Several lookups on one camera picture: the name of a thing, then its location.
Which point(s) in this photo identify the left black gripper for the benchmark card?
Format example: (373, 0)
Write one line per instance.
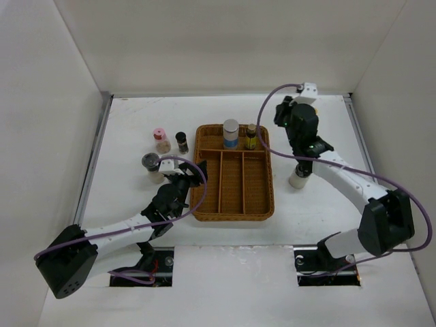
(197, 177)

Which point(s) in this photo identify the black cap pepper bottle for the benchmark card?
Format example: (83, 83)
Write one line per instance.
(181, 140)

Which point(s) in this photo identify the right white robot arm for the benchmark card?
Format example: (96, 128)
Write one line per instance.
(386, 215)

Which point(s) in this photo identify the silver cap blue label shaker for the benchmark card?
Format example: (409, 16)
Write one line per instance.
(230, 134)

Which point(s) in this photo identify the white black top grinder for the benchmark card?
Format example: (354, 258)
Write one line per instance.
(300, 176)

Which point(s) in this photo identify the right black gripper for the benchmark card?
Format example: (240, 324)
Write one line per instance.
(282, 110)

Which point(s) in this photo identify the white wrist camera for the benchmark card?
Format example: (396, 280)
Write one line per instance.
(307, 93)
(168, 165)

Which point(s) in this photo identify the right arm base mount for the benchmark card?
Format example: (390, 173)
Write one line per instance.
(315, 267)

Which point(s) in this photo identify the black lid salt grinder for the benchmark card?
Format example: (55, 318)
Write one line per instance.
(151, 163)

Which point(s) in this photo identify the brown cap yellow oil bottle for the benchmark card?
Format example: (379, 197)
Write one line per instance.
(250, 137)

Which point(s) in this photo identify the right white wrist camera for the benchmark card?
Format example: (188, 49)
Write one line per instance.
(307, 93)

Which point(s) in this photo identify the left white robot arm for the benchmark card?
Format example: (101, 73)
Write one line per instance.
(78, 254)

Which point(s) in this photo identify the brown wicker divided tray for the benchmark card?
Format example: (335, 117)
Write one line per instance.
(239, 185)

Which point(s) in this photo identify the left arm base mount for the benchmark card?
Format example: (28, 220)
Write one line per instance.
(153, 269)

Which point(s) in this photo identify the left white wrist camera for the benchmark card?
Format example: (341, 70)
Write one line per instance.
(168, 165)

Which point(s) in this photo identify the pink cap spice jar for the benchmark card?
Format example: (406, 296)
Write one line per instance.
(162, 143)

